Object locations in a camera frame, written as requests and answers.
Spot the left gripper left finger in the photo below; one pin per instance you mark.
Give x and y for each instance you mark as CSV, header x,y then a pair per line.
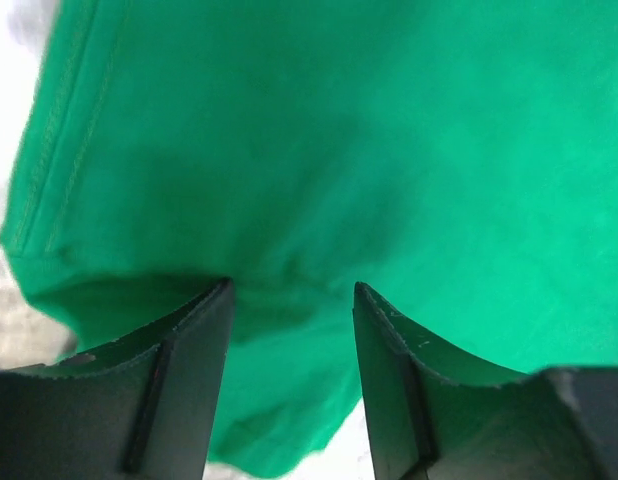
x,y
139,407

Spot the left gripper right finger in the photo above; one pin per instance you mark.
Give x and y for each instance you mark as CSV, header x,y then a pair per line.
x,y
435,411

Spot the green t shirt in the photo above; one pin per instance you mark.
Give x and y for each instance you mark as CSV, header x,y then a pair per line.
x,y
461,157

